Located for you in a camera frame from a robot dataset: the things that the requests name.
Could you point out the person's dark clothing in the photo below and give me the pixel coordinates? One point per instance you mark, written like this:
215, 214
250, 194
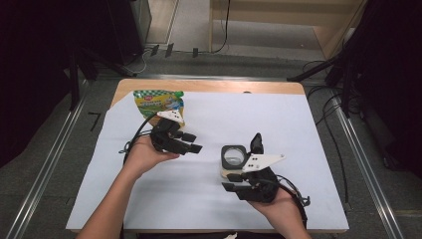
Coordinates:
185, 235

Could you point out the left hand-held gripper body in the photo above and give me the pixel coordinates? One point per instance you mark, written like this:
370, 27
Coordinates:
166, 137

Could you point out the white table sheet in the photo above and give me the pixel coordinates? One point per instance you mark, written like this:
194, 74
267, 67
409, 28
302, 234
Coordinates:
185, 199

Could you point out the long metal floor rail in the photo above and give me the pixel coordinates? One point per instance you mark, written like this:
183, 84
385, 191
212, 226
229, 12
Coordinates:
43, 172
365, 169

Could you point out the person's right hand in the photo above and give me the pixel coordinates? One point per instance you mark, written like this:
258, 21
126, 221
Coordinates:
283, 214

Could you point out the light wooden shelf unit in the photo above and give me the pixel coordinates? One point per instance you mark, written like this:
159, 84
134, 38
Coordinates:
331, 36

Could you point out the black cabinet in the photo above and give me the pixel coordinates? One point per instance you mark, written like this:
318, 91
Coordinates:
124, 30

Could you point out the yellow green checkered seasoning bag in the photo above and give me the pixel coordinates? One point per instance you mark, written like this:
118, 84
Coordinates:
156, 101

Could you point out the person's left hand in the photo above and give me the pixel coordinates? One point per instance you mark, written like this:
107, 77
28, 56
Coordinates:
142, 157

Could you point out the small black plug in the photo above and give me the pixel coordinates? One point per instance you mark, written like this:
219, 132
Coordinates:
155, 49
169, 49
195, 52

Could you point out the black stand with long leg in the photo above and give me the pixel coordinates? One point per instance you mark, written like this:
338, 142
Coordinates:
312, 71

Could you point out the black curtain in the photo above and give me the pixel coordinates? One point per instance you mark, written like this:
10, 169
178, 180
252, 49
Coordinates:
394, 83
33, 66

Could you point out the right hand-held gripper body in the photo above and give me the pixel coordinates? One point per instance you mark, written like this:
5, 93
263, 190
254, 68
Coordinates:
260, 186

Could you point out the black stand with angled legs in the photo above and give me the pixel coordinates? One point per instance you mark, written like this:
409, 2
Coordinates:
74, 83

